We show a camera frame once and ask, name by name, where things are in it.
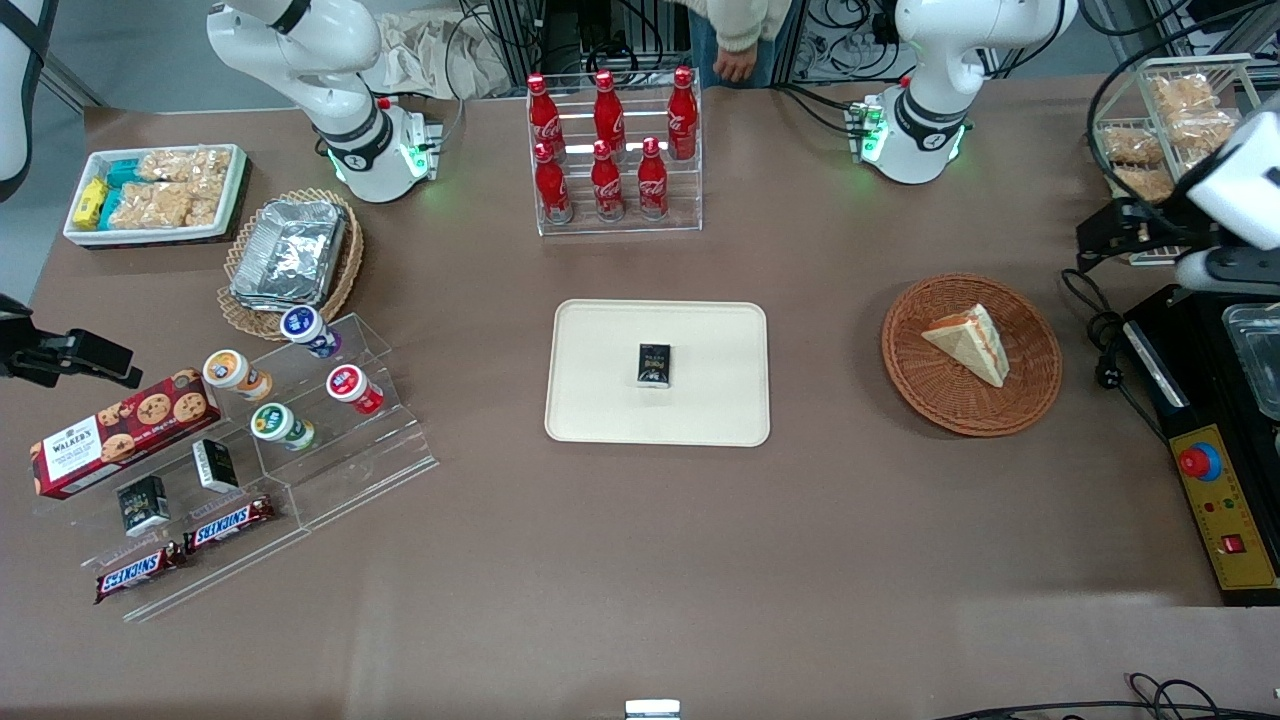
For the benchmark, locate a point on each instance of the crumpled beige cloth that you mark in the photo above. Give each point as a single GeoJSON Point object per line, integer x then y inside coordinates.
{"type": "Point", "coordinates": [430, 55]}

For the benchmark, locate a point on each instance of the yogurt cup red label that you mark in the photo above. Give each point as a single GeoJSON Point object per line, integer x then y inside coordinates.
{"type": "Point", "coordinates": [350, 386]}

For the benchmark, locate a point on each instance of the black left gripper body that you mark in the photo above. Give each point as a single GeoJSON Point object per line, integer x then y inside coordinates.
{"type": "Point", "coordinates": [1150, 229]}

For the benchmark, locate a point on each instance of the rice cracker packet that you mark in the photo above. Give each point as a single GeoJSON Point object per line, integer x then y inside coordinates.
{"type": "Point", "coordinates": [185, 165]}
{"type": "Point", "coordinates": [150, 205]}
{"type": "Point", "coordinates": [205, 210]}

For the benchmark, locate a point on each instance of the yogurt cup purple label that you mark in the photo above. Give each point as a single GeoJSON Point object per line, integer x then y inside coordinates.
{"type": "Point", "coordinates": [305, 328]}

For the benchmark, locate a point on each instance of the flat light wicker basket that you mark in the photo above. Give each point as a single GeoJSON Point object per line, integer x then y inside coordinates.
{"type": "Point", "coordinates": [345, 270]}

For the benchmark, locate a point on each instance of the person in cream jacket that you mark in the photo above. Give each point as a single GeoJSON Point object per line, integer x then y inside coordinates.
{"type": "Point", "coordinates": [745, 20]}

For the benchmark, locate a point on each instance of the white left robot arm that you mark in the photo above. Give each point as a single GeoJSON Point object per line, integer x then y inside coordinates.
{"type": "Point", "coordinates": [925, 60]}

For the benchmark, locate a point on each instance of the round brown wicker basket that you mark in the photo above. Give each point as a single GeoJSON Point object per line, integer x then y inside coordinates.
{"type": "Point", "coordinates": [935, 385]}

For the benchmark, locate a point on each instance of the cream rectangular serving tray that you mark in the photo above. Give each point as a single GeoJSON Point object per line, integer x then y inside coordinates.
{"type": "Point", "coordinates": [600, 380]}

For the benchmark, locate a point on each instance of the yogurt cup green label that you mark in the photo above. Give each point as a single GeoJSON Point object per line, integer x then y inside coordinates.
{"type": "Point", "coordinates": [278, 425]}

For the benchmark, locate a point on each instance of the small black carton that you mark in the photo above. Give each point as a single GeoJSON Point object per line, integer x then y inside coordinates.
{"type": "Point", "coordinates": [143, 505]}
{"type": "Point", "coordinates": [216, 465]}
{"type": "Point", "coordinates": [655, 365]}

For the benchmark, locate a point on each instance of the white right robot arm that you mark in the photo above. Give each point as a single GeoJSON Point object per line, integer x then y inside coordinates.
{"type": "Point", "coordinates": [330, 70]}

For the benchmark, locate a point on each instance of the clear plastic container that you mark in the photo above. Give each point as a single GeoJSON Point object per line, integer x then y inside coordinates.
{"type": "Point", "coordinates": [1258, 355]}

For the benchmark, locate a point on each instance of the red Walkers cookie box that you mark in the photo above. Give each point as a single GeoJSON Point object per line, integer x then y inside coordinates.
{"type": "Point", "coordinates": [110, 445]}

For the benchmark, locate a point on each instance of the Snickers chocolate bar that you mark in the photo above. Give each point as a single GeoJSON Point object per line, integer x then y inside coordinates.
{"type": "Point", "coordinates": [140, 573]}
{"type": "Point", "coordinates": [228, 525]}

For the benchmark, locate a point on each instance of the stack of foil containers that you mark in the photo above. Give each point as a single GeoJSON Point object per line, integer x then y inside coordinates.
{"type": "Point", "coordinates": [290, 255]}

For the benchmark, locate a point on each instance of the red emergency stop button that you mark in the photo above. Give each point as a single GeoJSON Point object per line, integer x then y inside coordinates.
{"type": "Point", "coordinates": [1200, 461]}

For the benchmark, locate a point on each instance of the clear acrylic stepped cup stand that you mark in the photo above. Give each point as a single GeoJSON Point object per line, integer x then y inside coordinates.
{"type": "Point", "coordinates": [385, 455]}

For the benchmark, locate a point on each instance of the yogurt cup orange label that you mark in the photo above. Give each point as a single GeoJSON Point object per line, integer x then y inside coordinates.
{"type": "Point", "coordinates": [230, 372]}

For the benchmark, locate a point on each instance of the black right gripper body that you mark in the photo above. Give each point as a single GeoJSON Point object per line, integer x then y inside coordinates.
{"type": "Point", "coordinates": [22, 355]}

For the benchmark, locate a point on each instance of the red cola bottle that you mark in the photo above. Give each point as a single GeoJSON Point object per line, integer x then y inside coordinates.
{"type": "Point", "coordinates": [608, 112]}
{"type": "Point", "coordinates": [545, 115]}
{"type": "Point", "coordinates": [552, 190]}
{"type": "Point", "coordinates": [652, 185]}
{"type": "Point", "coordinates": [682, 120]}
{"type": "Point", "coordinates": [606, 188]}

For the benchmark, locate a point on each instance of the triangular sandwich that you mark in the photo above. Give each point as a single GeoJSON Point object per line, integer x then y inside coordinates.
{"type": "Point", "coordinates": [972, 342]}

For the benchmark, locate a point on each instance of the teal snack packet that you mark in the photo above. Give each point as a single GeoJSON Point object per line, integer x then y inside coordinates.
{"type": "Point", "coordinates": [125, 173]}
{"type": "Point", "coordinates": [110, 208]}

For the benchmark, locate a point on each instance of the white rectangular snack tray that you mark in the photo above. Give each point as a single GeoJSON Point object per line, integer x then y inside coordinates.
{"type": "Point", "coordinates": [235, 190]}

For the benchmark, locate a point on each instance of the bystander bare hand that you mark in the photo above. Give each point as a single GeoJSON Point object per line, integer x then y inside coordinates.
{"type": "Point", "coordinates": [736, 65]}

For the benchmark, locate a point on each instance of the clear acrylic bottle rack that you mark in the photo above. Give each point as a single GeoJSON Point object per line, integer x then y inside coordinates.
{"type": "Point", "coordinates": [690, 200]}

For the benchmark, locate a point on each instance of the black machine with yellow panel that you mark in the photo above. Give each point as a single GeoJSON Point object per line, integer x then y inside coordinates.
{"type": "Point", "coordinates": [1200, 390]}

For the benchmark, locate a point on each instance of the clear bagged cracker pack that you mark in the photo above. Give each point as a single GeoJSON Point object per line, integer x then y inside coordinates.
{"type": "Point", "coordinates": [1200, 130]}
{"type": "Point", "coordinates": [1182, 95]}
{"type": "Point", "coordinates": [1143, 183]}
{"type": "Point", "coordinates": [1133, 145]}

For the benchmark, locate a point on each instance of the yellow snack packet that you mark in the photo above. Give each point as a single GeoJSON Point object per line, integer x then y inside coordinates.
{"type": "Point", "coordinates": [90, 202]}

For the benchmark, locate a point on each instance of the clear acrylic stepped snack stand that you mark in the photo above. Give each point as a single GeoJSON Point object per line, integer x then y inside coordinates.
{"type": "Point", "coordinates": [230, 570]}

